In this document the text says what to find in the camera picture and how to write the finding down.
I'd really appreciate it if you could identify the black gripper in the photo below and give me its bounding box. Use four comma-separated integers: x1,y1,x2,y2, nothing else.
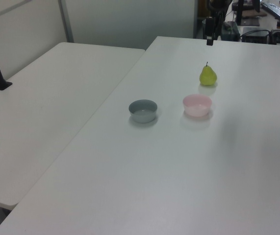
204,17,214,46

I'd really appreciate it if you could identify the black keyboard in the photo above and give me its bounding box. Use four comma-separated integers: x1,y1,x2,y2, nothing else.
260,1,280,21

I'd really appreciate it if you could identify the dark green box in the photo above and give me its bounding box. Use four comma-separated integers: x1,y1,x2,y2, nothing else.
221,21,241,41

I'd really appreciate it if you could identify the black electronics box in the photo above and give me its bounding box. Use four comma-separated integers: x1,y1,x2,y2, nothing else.
240,29,271,44

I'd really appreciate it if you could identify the green pear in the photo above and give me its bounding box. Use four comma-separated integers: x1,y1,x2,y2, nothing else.
199,61,218,86

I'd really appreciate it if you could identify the pink bowl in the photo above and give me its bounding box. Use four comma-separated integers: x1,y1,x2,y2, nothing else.
182,94,212,117

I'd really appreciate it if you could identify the black monitor stand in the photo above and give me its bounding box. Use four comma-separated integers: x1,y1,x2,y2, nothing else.
232,0,261,27

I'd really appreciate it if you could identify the grey bowl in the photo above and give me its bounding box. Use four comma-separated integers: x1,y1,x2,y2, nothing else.
128,99,158,123

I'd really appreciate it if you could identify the grey partition frame post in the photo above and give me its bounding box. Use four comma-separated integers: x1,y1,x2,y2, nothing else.
57,0,75,44

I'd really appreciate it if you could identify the white side table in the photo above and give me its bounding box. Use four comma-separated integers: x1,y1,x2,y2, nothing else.
0,42,147,207

